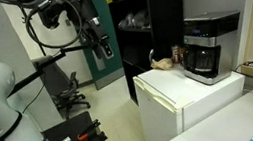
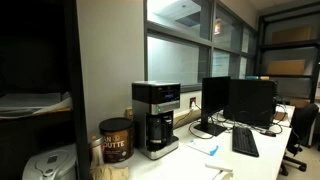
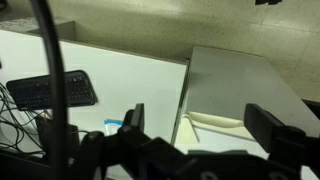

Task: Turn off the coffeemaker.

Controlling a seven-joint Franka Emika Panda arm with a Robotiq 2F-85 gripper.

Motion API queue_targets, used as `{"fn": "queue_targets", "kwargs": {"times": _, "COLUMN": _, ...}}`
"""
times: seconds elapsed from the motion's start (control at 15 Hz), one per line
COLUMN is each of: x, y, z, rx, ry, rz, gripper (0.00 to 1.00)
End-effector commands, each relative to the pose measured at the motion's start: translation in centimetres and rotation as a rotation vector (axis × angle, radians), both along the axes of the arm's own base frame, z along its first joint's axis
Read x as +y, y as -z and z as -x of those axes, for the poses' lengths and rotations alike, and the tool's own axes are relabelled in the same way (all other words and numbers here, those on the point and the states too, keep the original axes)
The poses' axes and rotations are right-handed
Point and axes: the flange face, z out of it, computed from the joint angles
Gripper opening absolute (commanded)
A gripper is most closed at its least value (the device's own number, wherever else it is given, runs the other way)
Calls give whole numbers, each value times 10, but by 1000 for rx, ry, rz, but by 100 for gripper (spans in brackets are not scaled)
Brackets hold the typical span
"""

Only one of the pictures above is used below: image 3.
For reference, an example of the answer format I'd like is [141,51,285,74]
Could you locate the white desk partition panel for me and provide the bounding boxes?
[0,30,186,141]

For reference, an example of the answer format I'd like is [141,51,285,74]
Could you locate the black box on desk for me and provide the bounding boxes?
[36,117,80,157]

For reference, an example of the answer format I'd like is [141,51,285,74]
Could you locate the blue and white packet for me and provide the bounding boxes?
[104,120,123,135]

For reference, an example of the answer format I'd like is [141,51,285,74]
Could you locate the tangled black wires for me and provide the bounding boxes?
[0,82,51,156]

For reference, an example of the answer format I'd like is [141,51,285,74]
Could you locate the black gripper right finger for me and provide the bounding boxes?
[244,103,305,160]

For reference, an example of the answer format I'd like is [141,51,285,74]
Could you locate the black computer keyboard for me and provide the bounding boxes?
[6,70,97,111]

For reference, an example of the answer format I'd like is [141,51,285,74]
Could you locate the black cable in foreground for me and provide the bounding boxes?
[29,0,70,180]

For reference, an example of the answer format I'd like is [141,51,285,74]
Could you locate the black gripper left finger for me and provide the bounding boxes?
[123,103,145,132]

